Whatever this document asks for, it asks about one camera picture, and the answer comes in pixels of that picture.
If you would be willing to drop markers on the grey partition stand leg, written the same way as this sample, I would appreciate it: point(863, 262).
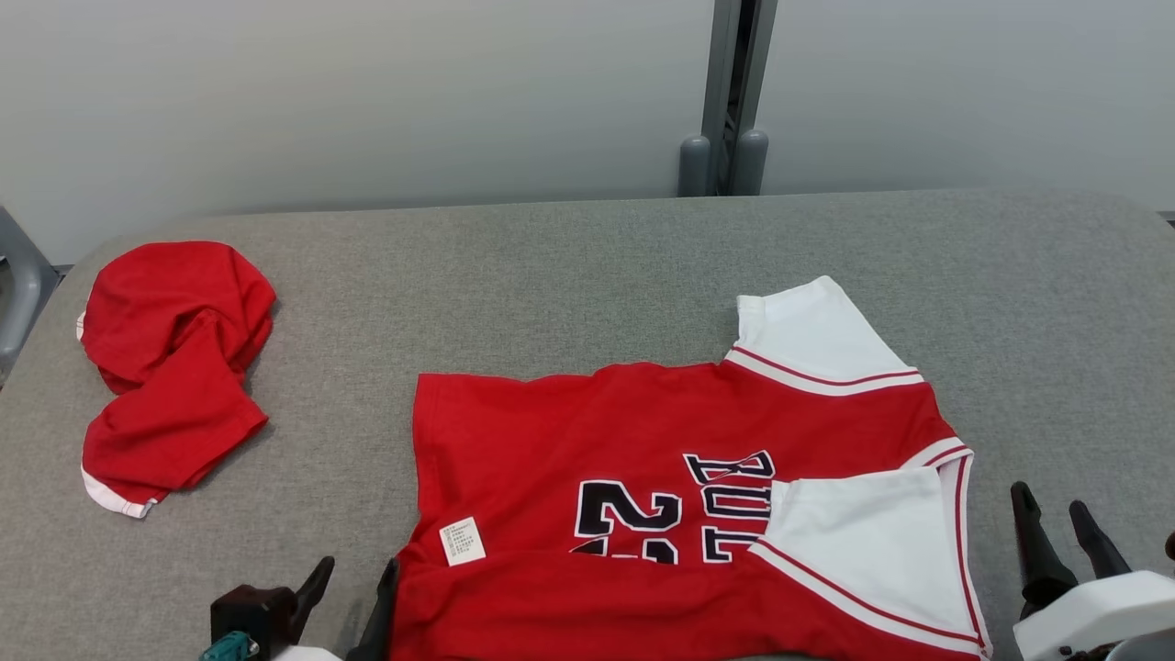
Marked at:
point(23, 285)

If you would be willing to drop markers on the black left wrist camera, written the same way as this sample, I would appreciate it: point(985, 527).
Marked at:
point(248, 615)

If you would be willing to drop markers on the red shorts white trim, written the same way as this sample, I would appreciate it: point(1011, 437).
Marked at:
point(174, 367)

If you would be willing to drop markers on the red white basketball jersey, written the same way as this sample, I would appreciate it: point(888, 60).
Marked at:
point(597, 431)

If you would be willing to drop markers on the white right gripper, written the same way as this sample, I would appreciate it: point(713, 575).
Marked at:
point(1102, 610)

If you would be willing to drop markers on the grey partition post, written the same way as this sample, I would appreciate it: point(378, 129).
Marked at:
point(725, 92)

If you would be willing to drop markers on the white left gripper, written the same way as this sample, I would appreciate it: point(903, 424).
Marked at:
point(307, 655)

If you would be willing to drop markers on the grey fabric sofa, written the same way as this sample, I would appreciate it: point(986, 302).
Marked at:
point(551, 294)

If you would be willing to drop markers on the teal left camera connector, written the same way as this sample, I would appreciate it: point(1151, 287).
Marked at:
point(228, 648)

